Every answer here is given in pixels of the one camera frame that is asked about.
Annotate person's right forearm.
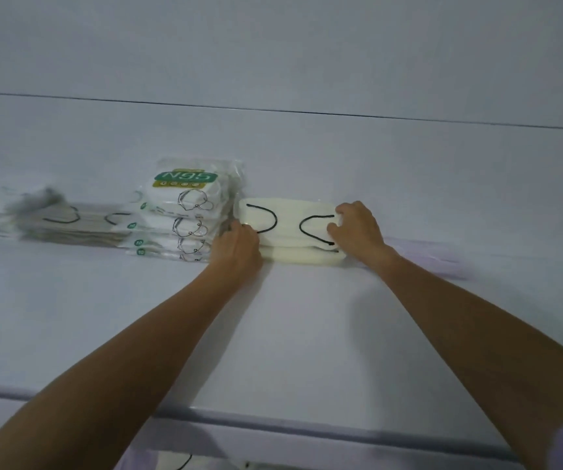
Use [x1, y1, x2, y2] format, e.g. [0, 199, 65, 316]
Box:
[367, 249, 563, 470]

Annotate white mask packet black loops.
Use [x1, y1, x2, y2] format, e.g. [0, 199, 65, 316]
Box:
[259, 242, 349, 270]
[238, 196, 346, 248]

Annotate person's left hand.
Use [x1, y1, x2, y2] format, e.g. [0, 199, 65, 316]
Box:
[210, 220, 265, 278]

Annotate person's right hand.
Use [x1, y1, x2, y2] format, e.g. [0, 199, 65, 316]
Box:
[327, 201, 396, 273]

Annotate person's left forearm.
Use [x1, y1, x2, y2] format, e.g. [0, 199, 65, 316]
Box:
[0, 261, 265, 470]

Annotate pile of white mask packets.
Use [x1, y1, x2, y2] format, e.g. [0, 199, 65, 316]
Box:
[0, 187, 138, 250]

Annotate green label mask pack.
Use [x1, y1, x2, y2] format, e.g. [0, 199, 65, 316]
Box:
[133, 190, 239, 236]
[124, 243, 215, 263]
[152, 157, 246, 217]
[129, 229, 224, 252]

